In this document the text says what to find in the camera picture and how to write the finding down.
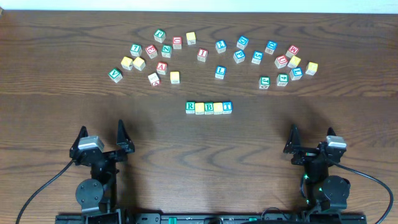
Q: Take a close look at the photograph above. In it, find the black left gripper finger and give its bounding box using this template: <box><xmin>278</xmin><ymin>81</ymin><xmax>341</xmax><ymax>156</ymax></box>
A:
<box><xmin>69</xmin><ymin>126</ymin><xmax>88</xmax><ymax>157</ymax></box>
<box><xmin>116</xmin><ymin>119</ymin><xmax>135</xmax><ymax>153</ymax></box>

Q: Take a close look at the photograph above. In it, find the green R letter block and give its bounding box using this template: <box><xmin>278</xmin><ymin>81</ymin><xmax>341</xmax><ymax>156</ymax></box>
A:
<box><xmin>185</xmin><ymin>101</ymin><xmax>195</xmax><ymax>114</ymax></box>

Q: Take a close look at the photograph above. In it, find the blue T letter block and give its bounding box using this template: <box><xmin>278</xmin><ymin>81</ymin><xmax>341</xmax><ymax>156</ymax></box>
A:
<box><xmin>222</xmin><ymin>101</ymin><xmax>233</xmax><ymax>114</ymax></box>

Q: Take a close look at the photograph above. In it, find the yellow O letter block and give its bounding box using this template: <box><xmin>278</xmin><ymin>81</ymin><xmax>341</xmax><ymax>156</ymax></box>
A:
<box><xmin>195</xmin><ymin>103</ymin><xmax>205</xmax><ymax>115</ymax></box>

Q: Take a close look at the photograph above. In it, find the green B letter block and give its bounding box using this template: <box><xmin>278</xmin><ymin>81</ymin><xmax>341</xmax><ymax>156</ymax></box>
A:
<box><xmin>204</xmin><ymin>102</ymin><xmax>214</xmax><ymax>114</ymax></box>

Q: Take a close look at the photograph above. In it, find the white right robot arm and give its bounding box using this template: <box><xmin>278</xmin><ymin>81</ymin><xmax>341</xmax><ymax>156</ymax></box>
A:
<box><xmin>283</xmin><ymin>124</ymin><xmax>351</xmax><ymax>222</ymax></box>

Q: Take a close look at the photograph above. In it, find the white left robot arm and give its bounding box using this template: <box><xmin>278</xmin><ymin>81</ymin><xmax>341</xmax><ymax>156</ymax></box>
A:
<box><xmin>70</xmin><ymin>119</ymin><xmax>135</xmax><ymax>223</ymax></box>

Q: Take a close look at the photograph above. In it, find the green V letter block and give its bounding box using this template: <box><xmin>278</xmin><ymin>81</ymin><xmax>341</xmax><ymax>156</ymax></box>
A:
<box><xmin>108</xmin><ymin>68</ymin><xmax>123</xmax><ymax>83</ymax></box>

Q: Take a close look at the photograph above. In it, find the green 4 number block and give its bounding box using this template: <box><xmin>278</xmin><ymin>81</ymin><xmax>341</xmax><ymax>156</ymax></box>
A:
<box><xmin>277</xmin><ymin>73</ymin><xmax>289</xmax><ymax>86</ymax></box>

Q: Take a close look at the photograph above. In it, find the yellow G letter block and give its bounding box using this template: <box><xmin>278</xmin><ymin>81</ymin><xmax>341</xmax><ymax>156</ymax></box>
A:
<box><xmin>305</xmin><ymin>62</ymin><xmax>318</xmax><ymax>76</ymax></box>

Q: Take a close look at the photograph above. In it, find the blue L block right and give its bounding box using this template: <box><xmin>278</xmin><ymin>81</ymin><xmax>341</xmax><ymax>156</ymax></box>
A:
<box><xmin>289</xmin><ymin>67</ymin><xmax>303</xmax><ymax>80</ymax></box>

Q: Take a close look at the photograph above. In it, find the green J block right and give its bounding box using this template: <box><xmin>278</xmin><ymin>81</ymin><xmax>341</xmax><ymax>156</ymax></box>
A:
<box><xmin>259</xmin><ymin>76</ymin><xmax>271</xmax><ymax>90</ymax></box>

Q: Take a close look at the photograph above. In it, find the yellow K letter block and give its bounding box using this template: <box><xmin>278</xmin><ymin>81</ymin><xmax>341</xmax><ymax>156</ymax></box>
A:
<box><xmin>121</xmin><ymin>57</ymin><xmax>133</xmax><ymax>70</ymax></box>

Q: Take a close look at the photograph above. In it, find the yellow C letter block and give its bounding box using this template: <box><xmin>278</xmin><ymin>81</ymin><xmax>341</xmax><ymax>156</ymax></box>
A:
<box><xmin>133</xmin><ymin>57</ymin><xmax>146</xmax><ymax>71</ymax></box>

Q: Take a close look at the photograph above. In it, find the yellow X letter block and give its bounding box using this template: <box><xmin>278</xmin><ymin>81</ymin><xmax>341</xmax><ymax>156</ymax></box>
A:
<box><xmin>287</xmin><ymin>55</ymin><xmax>301</xmax><ymax>68</ymax></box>

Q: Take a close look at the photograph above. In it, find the yellow S letter block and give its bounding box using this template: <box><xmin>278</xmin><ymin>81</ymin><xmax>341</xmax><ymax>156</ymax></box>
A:
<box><xmin>170</xmin><ymin>71</ymin><xmax>180</xmax><ymax>84</ymax></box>

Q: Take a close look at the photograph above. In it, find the red A letter block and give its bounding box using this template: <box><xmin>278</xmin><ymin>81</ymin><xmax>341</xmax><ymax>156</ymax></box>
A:
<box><xmin>156</xmin><ymin>62</ymin><xmax>168</xmax><ymax>75</ymax></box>

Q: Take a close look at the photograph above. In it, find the red U block right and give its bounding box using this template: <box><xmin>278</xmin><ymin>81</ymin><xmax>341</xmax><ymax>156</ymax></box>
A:
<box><xmin>274</xmin><ymin>55</ymin><xmax>288</xmax><ymax>69</ymax></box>

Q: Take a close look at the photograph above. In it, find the green 7 number block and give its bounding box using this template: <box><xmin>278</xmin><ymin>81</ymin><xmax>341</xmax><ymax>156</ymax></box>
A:
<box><xmin>130</xmin><ymin>44</ymin><xmax>142</xmax><ymax>57</ymax></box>

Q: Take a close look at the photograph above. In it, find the red M letter block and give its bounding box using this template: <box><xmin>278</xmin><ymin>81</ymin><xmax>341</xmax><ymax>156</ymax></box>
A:
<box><xmin>285</xmin><ymin>45</ymin><xmax>299</xmax><ymax>58</ymax></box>

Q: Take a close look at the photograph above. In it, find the red E letter block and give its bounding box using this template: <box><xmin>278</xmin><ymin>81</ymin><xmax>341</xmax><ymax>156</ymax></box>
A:
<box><xmin>145</xmin><ymin>45</ymin><xmax>157</xmax><ymax>59</ymax></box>

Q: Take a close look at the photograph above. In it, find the blue 5 number block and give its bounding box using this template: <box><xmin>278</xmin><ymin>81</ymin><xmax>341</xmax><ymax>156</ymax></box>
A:
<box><xmin>251</xmin><ymin>50</ymin><xmax>264</xmax><ymax>65</ymax></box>

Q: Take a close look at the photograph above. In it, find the green Z letter block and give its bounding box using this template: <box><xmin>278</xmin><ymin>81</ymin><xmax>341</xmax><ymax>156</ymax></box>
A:
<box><xmin>161</xmin><ymin>45</ymin><xmax>172</xmax><ymax>58</ymax></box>

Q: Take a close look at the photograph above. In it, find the blue L letter block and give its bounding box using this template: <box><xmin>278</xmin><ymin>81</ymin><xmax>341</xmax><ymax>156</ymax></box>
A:
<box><xmin>215</xmin><ymin>66</ymin><xmax>226</xmax><ymax>80</ymax></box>

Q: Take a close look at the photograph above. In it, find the blue P letter block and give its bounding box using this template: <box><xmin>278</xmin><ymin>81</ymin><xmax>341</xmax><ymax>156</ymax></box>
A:
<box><xmin>233</xmin><ymin>50</ymin><xmax>246</xmax><ymax>63</ymax></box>

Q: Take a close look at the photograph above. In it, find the green J letter block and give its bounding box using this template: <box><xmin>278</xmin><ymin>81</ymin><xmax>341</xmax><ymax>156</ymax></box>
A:
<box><xmin>154</xmin><ymin>29</ymin><xmax>166</xmax><ymax>43</ymax></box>

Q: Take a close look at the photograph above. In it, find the red U letter block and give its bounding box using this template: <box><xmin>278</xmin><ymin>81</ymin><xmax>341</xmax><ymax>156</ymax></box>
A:
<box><xmin>172</xmin><ymin>36</ymin><xmax>182</xmax><ymax>49</ymax></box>

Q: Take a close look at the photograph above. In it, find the blue D letter block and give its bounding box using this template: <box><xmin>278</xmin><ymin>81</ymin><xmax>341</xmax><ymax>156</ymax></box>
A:
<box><xmin>236</xmin><ymin>35</ymin><xmax>249</xmax><ymax>50</ymax></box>

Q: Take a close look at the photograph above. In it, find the red I letter block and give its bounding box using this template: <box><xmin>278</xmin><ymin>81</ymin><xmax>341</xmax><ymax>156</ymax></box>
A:
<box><xmin>197</xmin><ymin>49</ymin><xmax>208</xmax><ymax>62</ymax></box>

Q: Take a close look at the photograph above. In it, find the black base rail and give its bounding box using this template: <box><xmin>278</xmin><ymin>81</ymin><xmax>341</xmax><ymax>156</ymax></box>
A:
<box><xmin>55</xmin><ymin>213</ymin><xmax>367</xmax><ymax>224</ymax></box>

